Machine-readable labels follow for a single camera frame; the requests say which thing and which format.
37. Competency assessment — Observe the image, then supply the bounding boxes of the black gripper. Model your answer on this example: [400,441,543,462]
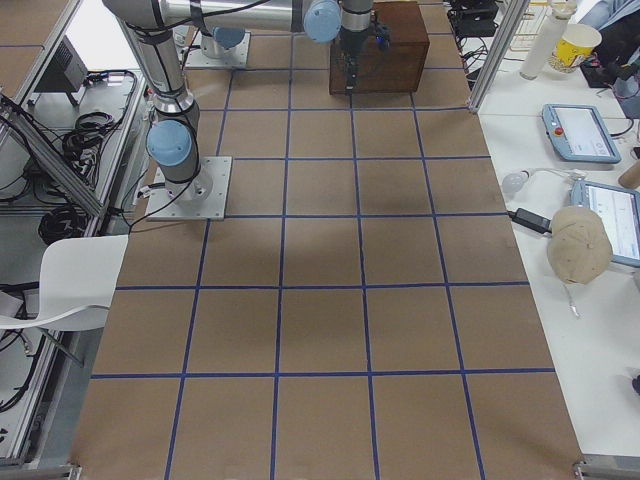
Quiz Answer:
[339,27,369,75]

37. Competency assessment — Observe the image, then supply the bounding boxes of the black power adapter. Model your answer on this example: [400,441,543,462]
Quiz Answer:
[508,208,551,234]

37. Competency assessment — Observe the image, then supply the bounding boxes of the upper blue teach pendant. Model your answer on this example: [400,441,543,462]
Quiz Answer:
[541,104,621,164]

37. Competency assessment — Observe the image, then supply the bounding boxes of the white light bulb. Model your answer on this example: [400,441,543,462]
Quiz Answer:
[501,170,535,197]

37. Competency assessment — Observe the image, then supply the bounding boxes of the yellow paper cup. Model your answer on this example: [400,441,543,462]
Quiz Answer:
[548,24,602,73]

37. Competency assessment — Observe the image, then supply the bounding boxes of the white cardboard tube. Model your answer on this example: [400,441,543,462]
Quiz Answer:
[519,1,577,80]

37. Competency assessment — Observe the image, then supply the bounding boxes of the dark brown wooden cabinet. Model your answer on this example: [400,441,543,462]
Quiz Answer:
[329,1,430,95]

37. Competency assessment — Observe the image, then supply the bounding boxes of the blue teach pendant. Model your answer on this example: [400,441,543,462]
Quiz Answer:
[541,104,621,164]
[569,180,639,268]

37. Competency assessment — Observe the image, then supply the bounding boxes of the beige baseball cap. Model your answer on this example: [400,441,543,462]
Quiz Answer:
[547,206,613,284]

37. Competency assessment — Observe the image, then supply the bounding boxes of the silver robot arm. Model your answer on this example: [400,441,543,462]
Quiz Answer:
[104,1,262,202]

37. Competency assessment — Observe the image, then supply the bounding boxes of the lower blue teach pendant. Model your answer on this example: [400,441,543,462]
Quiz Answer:
[569,180,639,268]

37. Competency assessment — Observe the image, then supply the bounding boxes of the white plastic chair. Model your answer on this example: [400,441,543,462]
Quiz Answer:
[1,235,129,331]

